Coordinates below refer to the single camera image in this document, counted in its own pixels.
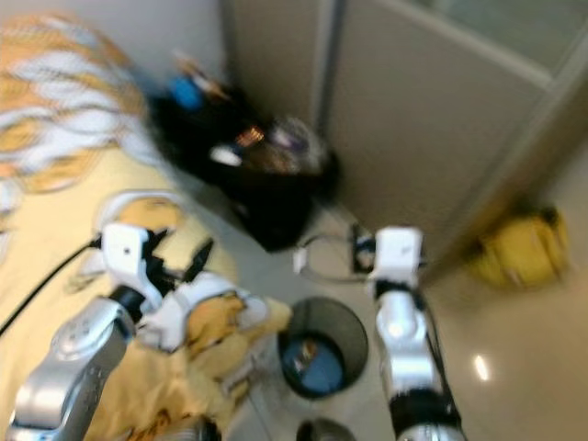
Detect black mesh waste bin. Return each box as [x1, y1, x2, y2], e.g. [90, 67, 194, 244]
[277, 296, 370, 401]

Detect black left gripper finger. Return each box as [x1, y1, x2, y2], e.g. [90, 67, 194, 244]
[187, 241, 215, 282]

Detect beige wardrobe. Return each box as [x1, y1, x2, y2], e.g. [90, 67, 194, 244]
[220, 0, 588, 277]

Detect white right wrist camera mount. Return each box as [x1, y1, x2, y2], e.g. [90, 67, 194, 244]
[372, 227, 424, 284]

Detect small blue object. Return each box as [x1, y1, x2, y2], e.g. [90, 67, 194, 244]
[170, 75, 205, 111]

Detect grey robot left foot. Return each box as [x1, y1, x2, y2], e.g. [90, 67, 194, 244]
[170, 418, 221, 441]

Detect looped black right gripper cable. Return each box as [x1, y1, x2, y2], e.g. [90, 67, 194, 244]
[294, 234, 359, 284]

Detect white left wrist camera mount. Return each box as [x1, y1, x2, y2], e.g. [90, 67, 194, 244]
[101, 223, 162, 295]

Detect yellow bag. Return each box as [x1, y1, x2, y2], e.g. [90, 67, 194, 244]
[467, 207, 572, 290]

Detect blue rubbish item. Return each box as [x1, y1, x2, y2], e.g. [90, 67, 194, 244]
[280, 335, 345, 398]

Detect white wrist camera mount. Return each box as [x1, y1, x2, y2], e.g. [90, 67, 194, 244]
[372, 227, 424, 284]
[101, 223, 162, 295]

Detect yellow cartoon print blanket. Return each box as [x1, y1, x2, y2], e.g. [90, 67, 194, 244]
[0, 11, 293, 441]

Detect black bag with clutter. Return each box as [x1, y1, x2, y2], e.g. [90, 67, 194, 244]
[145, 55, 341, 254]

